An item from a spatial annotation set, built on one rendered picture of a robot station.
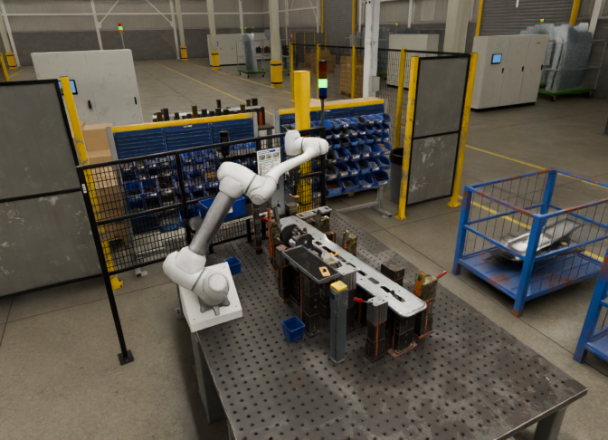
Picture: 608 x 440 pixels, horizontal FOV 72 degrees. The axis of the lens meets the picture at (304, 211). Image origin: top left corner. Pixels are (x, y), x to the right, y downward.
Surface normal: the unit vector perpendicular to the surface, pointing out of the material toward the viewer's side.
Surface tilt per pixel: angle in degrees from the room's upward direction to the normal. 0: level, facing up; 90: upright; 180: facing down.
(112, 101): 90
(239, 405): 0
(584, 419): 0
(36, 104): 90
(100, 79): 90
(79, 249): 91
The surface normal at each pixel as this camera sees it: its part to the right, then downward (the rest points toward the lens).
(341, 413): -0.02, -0.91
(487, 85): 0.43, 0.36
